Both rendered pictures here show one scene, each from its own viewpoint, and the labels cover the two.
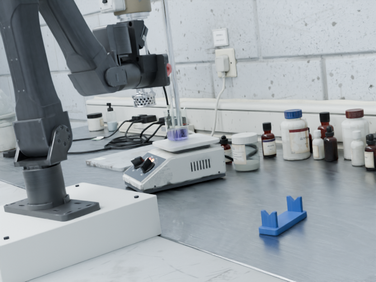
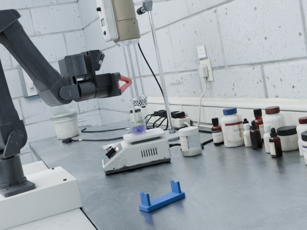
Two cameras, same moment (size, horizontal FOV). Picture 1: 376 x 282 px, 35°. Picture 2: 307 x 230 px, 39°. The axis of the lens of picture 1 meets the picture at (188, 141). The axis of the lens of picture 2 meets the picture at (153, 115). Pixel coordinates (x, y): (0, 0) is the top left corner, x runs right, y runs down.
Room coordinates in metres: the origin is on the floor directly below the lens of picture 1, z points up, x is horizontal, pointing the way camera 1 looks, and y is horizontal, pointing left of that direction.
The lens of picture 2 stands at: (0.06, -0.40, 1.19)
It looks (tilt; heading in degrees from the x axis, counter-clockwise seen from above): 7 degrees down; 16
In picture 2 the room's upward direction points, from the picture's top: 11 degrees counter-clockwise
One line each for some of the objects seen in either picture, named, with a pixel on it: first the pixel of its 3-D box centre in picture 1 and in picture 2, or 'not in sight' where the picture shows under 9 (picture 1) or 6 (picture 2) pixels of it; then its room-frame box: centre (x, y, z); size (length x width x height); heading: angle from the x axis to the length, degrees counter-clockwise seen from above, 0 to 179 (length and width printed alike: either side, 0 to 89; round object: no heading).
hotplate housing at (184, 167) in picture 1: (177, 163); (137, 150); (1.29, 0.03, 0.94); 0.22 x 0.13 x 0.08; 113
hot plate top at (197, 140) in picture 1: (185, 141); (143, 134); (1.30, 0.01, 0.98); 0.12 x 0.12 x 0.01; 23
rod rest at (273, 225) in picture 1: (282, 214); (161, 195); (0.90, -0.14, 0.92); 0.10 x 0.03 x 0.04; 140
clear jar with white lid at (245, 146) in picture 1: (245, 151); (190, 141); (1.32, -0.13, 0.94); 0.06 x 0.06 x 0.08
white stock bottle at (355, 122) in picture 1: (356, 134); (274, 126); (1.30, -0.38, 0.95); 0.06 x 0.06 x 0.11
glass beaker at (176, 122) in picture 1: (177, 124); (137, 122); (1.30, 0.02, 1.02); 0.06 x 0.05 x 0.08; 126
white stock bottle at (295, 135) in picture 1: (295, 134); (232, 126); (1.37, -0.25, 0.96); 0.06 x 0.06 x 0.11
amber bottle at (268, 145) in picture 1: (268, 139); (216, 130); (1.43, -0.20, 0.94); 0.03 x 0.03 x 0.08
